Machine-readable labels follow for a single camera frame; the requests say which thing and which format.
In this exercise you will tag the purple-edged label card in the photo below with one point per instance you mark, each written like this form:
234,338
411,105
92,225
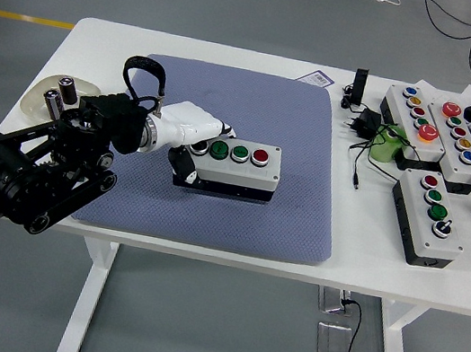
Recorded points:
316,78

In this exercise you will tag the dark red cylinder, silver cap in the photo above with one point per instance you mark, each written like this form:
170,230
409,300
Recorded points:
69,93

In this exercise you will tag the metal floor socket plate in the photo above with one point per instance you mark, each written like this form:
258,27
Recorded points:
331,341
330,299

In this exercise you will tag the beige shallow tray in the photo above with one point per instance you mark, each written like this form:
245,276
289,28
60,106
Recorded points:
88,90

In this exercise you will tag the white and black robot left hand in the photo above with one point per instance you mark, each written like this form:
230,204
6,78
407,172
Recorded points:
190,124

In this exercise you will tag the black cylinder, silver cap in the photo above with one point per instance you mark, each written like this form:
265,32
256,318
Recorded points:
52,105

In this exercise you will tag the green cup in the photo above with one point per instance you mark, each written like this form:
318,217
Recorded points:
384,147

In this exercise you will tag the five-button box, lit red button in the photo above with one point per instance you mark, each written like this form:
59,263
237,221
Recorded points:
401,102

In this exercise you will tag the black power adapter plug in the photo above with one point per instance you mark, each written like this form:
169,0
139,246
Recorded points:
368,123

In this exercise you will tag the grey four-control button box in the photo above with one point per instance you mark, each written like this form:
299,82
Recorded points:
417,217
245,173

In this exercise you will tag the blue-grey textured mat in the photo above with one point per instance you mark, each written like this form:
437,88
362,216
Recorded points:
273,114

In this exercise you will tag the black upright charger stand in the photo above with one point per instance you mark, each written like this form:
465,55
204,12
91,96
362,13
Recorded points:
359,86

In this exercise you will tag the five-button box, red mushroom button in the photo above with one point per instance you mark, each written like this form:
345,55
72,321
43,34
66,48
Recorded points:
468,173

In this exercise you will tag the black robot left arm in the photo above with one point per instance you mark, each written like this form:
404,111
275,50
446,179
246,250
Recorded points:
37,159

